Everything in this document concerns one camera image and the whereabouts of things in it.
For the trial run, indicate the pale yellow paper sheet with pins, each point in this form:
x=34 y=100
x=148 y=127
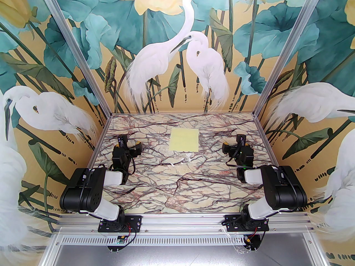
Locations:
x=184 y=139

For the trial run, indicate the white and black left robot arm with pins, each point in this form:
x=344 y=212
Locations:
x=83 y=192

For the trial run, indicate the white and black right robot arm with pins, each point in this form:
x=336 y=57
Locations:
x=283 y=190

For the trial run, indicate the grey sheet metal tray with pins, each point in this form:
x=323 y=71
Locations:
x=180 y=256

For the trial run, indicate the small green circuit board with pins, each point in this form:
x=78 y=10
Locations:
x=121 y=240

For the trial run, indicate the perforated metal strip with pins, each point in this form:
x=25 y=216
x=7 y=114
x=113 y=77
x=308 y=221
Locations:
x=180 y=240

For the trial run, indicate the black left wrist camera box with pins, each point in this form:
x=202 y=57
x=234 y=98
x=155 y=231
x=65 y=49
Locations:
x=122 y=140

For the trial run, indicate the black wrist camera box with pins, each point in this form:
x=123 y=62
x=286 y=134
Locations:
x=241 y=140
x=122 y=140

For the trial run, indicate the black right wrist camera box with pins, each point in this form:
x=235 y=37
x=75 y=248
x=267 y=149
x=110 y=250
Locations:
x=241 y=140

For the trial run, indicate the thin aluminium table edge rail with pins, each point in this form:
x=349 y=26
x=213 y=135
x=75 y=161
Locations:
x=263 y=137
x=102 y=137

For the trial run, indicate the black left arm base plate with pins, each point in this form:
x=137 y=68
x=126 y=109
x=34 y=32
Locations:
x=136 y=222

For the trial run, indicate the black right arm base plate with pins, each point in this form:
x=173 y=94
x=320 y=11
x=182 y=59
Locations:
x=231 y=223

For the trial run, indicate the black mounting bracket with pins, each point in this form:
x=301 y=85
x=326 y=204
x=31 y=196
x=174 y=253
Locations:
x=113 y=247
x=256 y=245

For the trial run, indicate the wide aluminium frame rail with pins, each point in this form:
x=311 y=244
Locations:
x=180 y=223

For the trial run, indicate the aluminium frame post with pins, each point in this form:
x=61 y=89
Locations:
x=288 y=48
x=77 y=54

